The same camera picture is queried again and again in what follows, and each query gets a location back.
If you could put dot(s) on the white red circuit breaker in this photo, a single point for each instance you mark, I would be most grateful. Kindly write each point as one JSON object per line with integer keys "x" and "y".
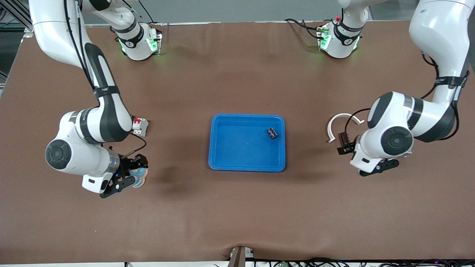
{"x": 141, "y": 128}

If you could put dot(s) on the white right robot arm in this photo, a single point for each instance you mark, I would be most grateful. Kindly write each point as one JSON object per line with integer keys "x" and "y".
{"x": 55, "y": 33}

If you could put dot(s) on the white curved pipe clamp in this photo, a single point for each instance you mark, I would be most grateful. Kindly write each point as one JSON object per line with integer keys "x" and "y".
{"x": 329, "y": 129}

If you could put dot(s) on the grey metal clamp bracket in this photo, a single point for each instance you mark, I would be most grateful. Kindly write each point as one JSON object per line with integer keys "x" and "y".
{"x": 237, "y": 257}

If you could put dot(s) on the blue dome bell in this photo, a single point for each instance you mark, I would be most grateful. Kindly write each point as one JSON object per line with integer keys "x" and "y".
{"x": 143, "y": 184}
{"x": 140, "y": 172}

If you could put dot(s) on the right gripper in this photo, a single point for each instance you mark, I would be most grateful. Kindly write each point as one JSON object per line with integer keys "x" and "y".
{"x": 128, "y": 164}

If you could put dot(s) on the brown table mat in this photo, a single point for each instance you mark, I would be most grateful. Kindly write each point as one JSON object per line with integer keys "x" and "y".
{"x": 237, "y": 215}

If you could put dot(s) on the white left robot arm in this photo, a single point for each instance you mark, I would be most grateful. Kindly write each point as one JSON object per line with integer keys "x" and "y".
{"x": 438, "y": 29}

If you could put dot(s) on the blue plastic tray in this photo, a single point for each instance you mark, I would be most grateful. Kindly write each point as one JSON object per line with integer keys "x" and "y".
{"x": 241, "y": 148}

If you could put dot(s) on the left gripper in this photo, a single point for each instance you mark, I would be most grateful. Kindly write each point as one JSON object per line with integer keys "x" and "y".
{"x": 347, "y": 145}

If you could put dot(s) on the aluminium frame post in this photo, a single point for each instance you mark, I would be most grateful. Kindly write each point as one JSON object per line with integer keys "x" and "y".
{"x": 16, "y": 16}

